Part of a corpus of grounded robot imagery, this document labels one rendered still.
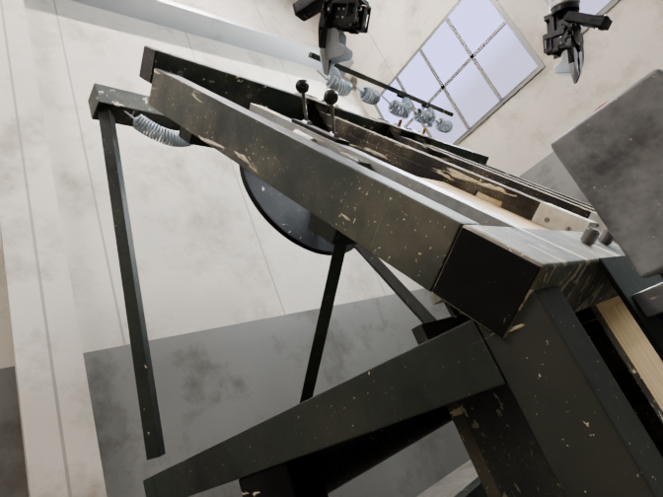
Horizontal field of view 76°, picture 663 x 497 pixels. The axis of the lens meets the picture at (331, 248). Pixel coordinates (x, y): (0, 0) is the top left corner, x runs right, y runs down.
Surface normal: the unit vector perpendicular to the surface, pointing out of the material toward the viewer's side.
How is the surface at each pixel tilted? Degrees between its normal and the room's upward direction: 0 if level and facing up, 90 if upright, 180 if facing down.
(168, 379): 90
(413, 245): 90
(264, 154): 90
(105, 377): 90
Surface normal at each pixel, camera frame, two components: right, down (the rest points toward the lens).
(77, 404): 0.54, -0.50
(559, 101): -0.76, 0.06
